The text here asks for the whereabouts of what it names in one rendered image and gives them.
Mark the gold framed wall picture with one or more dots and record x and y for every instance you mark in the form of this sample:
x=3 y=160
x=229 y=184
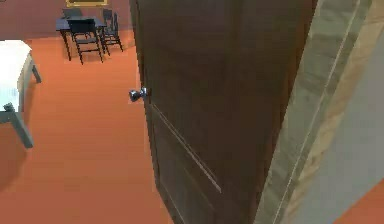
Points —
x=86 y=2

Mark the dark blue dining table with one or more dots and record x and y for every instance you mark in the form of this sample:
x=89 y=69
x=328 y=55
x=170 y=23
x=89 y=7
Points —
x=61 y=25

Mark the white table with grey legs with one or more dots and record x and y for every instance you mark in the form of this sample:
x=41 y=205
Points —
x=11 y=73

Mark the silver round door knob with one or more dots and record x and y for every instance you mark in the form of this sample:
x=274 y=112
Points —
x=136 y=95

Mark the dark brown room door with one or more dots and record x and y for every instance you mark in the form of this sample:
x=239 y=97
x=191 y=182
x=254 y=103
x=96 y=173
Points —
x=213 y=100

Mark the small grey object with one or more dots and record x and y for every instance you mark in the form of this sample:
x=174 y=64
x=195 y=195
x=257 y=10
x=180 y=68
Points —
x=8 y=107

